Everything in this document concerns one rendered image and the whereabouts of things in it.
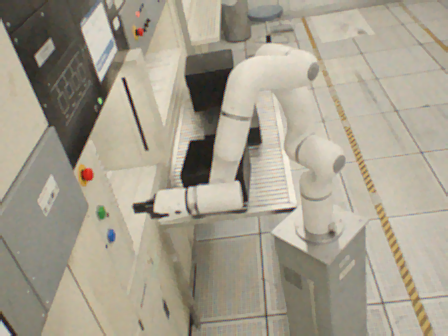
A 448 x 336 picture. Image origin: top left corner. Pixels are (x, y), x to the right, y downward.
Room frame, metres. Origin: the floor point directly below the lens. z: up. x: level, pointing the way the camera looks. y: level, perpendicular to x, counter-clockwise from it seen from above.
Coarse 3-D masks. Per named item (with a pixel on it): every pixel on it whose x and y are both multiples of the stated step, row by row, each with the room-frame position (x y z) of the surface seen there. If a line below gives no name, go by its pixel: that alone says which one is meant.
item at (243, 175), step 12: (192, 144) 1.87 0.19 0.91; (204, 144) 1.86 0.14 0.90; (192, 156) 1.85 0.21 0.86; (204, 156) 1.86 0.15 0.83; (192, 168) 1.80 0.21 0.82; (204, 168) 1.86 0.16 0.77; (240, 168) 1.80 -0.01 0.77; (192, 180) 1.60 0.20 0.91; (204, 180) 1.59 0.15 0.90; (240, 180) 1.56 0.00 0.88
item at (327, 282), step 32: (288, 224) 1.37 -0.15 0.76; (352, 224) 1.30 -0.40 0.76; (288, 256) 1.29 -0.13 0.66; (320, 256) 1.18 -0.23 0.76; (352, 256) 1.24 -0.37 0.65; (288, 288) 1.32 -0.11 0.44; (320, 288) 1.18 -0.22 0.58; (352, 288) 1.24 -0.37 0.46; (288, 320) 1.34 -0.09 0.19; (320, 320) 1.19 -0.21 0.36; (352, 320) 1.23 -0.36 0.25
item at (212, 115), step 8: (208, 112) 2.24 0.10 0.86; (216, 112) 2.22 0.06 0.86; (256, 112) 2.14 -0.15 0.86; (208, 120) 2.15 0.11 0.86; (216, 120) 2.13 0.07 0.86; (256, 120) 2.05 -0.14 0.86; (208, 128) 2.07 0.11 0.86; (216, 128) 2.05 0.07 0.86; (256, 128) 1.99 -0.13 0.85; (208, 136) 2.01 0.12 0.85; (248, 136) 1.99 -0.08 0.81; (256, 136) 1.99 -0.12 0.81; (248, 144) 1.99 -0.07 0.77
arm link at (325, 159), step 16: (304, 144) 1.31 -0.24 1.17; (320, 144) 1.28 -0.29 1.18; (336, 144) 1.28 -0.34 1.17; (304, 160) 1.28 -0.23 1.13; (320, 160) 1.23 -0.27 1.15; (336, 160) 1.22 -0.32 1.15; (304, 176) 1.34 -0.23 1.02; (320, 176) 1.23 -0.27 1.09; (304, 192) 1.30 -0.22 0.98; (320, 192) 1.27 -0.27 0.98
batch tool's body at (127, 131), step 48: (0, 0) 1.10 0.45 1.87; (48, 0) 1.35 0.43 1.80; (48, 48) 1.23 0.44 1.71; (48, 96) 1.12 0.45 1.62; (96, 96) 1.42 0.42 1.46; (144, 96) 1.82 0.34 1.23; (96, 144) 1.85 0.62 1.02; (144, 144) 1.83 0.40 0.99; (96, 192) 1.17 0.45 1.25; (144, 192) 1.63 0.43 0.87; (144, 240) 1.37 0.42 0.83
